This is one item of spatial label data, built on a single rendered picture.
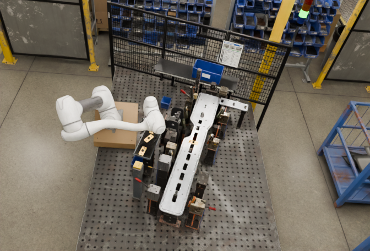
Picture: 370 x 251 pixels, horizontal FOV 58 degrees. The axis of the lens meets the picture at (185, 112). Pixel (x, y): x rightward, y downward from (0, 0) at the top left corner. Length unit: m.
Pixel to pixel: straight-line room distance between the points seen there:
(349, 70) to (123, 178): 3.93
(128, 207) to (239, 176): 1.06
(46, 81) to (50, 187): 1.75
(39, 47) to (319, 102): 4.19
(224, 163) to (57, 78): 2.88
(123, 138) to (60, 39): 2.29
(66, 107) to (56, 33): 2.70
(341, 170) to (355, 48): 1.89
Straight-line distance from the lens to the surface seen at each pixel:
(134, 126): 2.37
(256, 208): 3.10
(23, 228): 3.81
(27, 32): 5.16
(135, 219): 2.89
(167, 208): 2.60
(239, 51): 3.48
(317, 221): 4.13
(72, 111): 2.42
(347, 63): 5.59
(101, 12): 5.71
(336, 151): 4.63
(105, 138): 3.23
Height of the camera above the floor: 3.30
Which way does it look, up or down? 46 degrees down
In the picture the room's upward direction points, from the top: 9 degrees clockwise
